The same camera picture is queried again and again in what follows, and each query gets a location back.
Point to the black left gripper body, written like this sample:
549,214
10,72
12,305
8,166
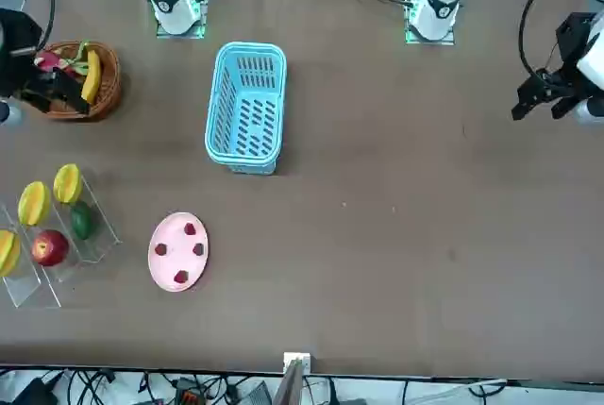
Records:
566,79

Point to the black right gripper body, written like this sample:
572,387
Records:
16,77

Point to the yellow star fruit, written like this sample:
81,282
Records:
66,183
34,203
8,254

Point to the brown wicker basket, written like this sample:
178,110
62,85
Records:
106,93

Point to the blue plastic basket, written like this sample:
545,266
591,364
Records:
226,74

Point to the yellow banana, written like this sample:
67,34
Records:
92,79

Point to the pink dragon fruit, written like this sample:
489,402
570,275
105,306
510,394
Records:
49,59

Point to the green avocado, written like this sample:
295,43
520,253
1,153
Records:
81,221

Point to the red apple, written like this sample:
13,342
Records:
49,249

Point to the red strawberry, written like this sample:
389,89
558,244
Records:
198,248
189,229
181,276
161,249

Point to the clear acrylic stepped stand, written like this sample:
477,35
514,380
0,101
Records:
28,287

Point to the pink round plate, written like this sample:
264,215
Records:
178,258

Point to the black power adapter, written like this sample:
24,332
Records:
30,391

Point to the orange black plug connector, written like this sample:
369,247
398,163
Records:
189,396

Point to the left black wrist camera bracket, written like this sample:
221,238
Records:
573,34

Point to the white wall socket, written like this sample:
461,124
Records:
297,358

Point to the grey metal post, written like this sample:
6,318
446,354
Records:
289,386

